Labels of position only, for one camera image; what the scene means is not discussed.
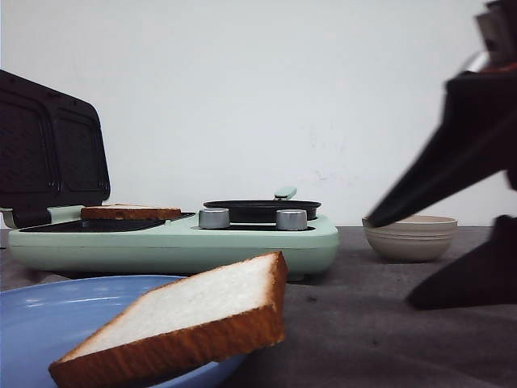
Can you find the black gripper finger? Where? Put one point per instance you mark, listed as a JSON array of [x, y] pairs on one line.
[[484, 276], [476, 139]]

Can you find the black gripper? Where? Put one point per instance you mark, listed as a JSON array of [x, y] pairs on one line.
[[496, 26]]

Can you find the toast bread slice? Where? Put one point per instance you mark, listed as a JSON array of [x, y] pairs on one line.
[[211, 316], [129, 212]]

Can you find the mint green breakfast maker base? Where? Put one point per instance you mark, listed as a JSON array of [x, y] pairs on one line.
[[178, 246]]

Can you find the beige ribbed ceramic bowl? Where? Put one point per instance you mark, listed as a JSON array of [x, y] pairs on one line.
[[415, 239]]

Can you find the grey table cloth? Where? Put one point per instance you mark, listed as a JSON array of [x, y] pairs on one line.
[[351, 327]]

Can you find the right silver control knob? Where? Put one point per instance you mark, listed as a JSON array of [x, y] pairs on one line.
[[291, 219]]

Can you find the silver control knob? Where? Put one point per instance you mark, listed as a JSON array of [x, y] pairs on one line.
[[291, 219], [213, 218]]

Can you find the left silver control knob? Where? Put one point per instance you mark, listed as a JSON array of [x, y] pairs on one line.
[[213, 218]]

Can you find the blue plastic plate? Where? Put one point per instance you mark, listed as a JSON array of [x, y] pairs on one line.
[[41, 323]]

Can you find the black frying pan green handle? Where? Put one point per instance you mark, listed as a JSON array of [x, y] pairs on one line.
[[264, 211]]

